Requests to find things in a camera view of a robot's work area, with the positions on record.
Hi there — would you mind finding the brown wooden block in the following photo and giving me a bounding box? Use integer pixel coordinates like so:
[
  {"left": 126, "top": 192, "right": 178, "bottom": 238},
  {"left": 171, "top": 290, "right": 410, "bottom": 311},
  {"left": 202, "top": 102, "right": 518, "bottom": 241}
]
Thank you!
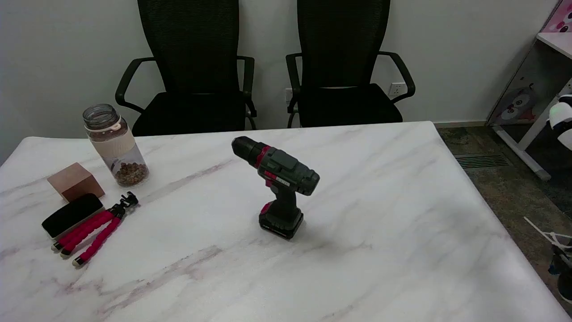
[{"left": 47, "top": 162, "right": 106, "bottom": 203}]

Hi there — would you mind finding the pink cartoon poster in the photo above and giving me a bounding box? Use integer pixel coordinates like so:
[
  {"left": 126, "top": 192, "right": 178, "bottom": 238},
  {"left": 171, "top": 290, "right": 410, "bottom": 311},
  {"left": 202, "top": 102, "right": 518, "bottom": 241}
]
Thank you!
[{"left": 542, "top": 0, "right": 572, "bottom": 33}]

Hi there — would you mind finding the black mesh office chair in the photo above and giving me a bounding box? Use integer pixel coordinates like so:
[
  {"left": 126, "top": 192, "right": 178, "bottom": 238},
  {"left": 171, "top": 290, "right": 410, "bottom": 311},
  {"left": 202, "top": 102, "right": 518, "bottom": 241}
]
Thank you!
[
  {"left": 285, "top": 0, "right": 416, "bottom": 129},
  {"left": 115, "top": 0, "right": 257, "bottom": 137}
]

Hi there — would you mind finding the black red power screwdriver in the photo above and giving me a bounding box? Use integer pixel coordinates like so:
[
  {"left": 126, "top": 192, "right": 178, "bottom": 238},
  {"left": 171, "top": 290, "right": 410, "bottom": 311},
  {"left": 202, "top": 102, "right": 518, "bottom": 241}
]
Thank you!
[{"left": 231, "top": 136, "right": 320, "bottom": 240}]

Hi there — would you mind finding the black board eraser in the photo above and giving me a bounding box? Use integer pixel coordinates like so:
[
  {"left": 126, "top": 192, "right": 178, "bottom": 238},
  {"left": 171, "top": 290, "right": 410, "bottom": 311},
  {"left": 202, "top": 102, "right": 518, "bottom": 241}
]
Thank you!
[{"left": 42, "top": 193, "right": 105, "bottom": 239}]

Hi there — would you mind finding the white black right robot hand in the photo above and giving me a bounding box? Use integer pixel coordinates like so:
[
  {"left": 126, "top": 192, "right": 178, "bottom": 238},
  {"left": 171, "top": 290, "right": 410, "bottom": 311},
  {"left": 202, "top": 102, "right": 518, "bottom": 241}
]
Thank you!
[{"left": 557, "top": 267, "right": 572, "bottom": 304}]

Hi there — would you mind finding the clear bottle with nuts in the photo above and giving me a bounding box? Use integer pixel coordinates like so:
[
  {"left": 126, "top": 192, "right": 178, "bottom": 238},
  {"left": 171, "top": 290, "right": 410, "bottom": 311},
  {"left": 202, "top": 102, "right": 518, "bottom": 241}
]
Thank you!
[{"left": 82, "top": 104, "right": 150, "bottom": 187}]

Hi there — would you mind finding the red flexible mini tripod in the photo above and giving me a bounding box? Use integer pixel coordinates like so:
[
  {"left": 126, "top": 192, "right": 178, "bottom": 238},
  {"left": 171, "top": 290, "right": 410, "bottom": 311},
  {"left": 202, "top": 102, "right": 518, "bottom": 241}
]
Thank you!
[{"left": 51, "top": 191, "right": 139, "bottom": 267}]

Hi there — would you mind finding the dark floor vent grille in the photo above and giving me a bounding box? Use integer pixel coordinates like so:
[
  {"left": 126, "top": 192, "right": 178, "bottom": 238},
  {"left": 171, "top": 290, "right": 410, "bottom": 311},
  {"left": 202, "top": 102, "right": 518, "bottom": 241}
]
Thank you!
[{"left": 454, "top": 153, "right": 512, "bottom": 169}]

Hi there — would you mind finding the white desk with cartoon panel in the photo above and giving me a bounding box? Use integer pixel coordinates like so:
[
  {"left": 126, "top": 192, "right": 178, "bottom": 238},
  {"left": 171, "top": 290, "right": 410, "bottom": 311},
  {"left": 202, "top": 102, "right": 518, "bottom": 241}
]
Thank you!
[{"left": 486, "top": 32, "right": 572, "bottom": 182}]

